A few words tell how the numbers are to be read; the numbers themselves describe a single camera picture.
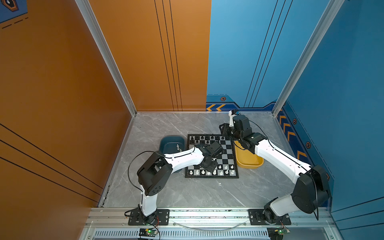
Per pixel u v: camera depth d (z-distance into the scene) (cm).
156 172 48
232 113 74
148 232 71
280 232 69
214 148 70
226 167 87
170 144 100
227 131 74
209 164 75
